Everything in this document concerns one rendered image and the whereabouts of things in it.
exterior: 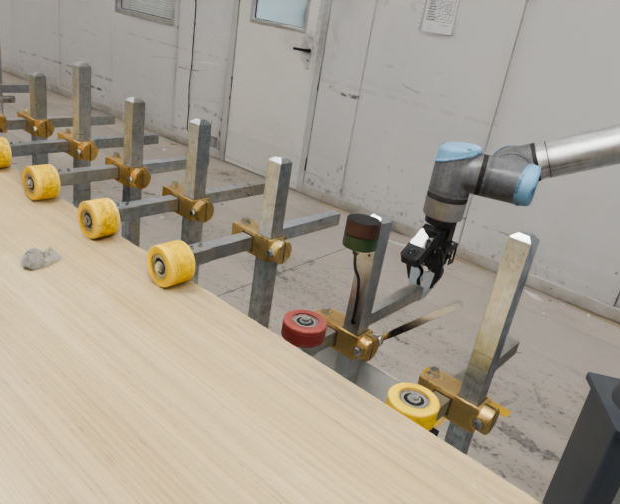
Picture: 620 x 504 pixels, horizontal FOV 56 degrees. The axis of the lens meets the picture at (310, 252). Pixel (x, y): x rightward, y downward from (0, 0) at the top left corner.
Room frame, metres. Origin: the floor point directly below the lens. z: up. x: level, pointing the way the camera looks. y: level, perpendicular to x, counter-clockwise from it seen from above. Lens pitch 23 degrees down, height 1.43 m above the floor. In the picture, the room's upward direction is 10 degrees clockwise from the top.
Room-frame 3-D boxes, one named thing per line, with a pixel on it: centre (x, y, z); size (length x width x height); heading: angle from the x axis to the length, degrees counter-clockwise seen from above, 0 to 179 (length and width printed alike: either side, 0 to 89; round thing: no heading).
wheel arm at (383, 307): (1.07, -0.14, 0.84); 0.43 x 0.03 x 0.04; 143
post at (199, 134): (1.27, 0.29, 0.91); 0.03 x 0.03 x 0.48; 53
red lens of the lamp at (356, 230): (0.93, -0.08, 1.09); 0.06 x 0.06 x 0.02
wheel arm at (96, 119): (1.83, 0.86, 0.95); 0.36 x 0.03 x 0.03; 143
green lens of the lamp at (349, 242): (0.93, -0.08, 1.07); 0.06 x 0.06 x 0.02
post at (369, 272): (0.97, -0.11, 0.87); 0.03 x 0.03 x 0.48; 53
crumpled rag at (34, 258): (0.97, 0.51, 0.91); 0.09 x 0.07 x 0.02; 174
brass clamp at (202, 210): (1.29, 0.30, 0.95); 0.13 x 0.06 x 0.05; 53
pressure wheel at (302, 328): (0.91, -0.01, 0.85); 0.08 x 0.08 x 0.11
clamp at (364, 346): (0.98, -0.09, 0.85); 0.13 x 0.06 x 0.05; 53
